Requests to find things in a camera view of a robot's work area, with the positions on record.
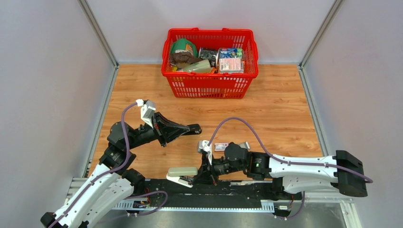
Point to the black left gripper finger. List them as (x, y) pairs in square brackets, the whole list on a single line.
[(172, 133), (169, 126)]

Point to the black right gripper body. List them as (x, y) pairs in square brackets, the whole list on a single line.
[(210, 169)]

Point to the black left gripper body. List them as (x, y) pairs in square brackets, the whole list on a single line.
[(159, 131)]

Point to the grey-green white stapler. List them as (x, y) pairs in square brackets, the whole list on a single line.
[(180, 175)]

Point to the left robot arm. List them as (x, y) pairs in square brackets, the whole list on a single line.
[(113, 180)]

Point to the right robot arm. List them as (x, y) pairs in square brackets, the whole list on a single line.
[(292, 175)]

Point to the black stapler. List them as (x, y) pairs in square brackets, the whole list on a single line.
[(194, 129)]

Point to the red white staple box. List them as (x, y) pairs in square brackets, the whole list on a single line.
[(220, 147)]

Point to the red plastic shopping basket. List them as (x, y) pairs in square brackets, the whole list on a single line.
[(236, 67)]

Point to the open staple box tray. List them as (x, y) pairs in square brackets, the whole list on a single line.
[(245, 145)]

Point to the pale green bottle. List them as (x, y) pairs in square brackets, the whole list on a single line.
[(198, 67)]

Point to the brown crumpled bag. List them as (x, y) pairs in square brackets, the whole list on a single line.
[(183, 58)]

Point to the dark patterned packet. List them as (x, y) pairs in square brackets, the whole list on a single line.
[(209, 54)]

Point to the green snack bag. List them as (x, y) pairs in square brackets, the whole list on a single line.
[(184, 45)]

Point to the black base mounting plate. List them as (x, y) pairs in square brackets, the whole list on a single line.
[(226, 196)]

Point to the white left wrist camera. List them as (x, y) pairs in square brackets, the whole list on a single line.
[(147, 111)]

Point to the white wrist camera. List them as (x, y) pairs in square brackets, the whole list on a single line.
[(205, 150), (147, 111)]

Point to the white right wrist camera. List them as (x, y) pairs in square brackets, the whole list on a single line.
[(205, 150)]

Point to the aluminium frame rail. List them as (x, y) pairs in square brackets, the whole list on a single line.
[(315, 196)]

